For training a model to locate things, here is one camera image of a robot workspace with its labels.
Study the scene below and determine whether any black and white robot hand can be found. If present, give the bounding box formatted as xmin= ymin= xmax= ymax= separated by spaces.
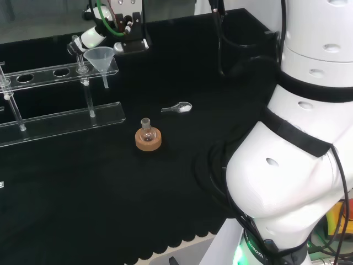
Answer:
xmin=67 ymin=0 xmax=144 ymax=56

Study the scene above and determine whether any clear plastic funnel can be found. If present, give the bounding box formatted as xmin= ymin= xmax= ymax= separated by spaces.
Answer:
xmin=83 ymin=46 xmax=114 ymax=89

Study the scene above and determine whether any clear acrylic funnel stand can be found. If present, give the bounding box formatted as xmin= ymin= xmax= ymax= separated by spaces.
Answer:
xmin=0 ymin=34 xmax=126 ymax=149

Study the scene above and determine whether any clear weighing funnel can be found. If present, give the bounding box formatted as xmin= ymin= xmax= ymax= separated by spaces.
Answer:
xmin=161 ymin=101 xmax=193 ymax=114

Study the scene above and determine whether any small round-bottom glass flask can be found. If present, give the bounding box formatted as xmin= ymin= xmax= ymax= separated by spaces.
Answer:
xmin=139 ymin=118 xmax=157 ymax=143

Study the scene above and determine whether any black cloth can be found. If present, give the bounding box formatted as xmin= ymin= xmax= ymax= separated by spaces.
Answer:
xmin=0 ymin=7 xmax=285 ymax=262

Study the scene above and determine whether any yellow stop button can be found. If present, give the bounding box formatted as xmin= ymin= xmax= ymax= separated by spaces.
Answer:
xmin=326 ymin=198 xmax=353 ymax=244

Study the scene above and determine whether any green cable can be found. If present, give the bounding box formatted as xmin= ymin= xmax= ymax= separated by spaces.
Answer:
xmin=94 ymin=0 xmax=126 ymax=38

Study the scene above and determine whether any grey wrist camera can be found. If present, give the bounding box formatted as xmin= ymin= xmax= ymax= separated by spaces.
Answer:
xmin=114 ymin=38 xmax=152 ymax=55

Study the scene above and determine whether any cork ring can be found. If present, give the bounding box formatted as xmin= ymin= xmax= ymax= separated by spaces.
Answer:
xmin=135 ymin=127 xmax=163 ymax=152

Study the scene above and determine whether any black cable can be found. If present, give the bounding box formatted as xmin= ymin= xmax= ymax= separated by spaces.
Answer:
xmin=192 ymin=143 xmax=279 ymax=265
xmin=208 ymin=0 xmax=280 ymax=80

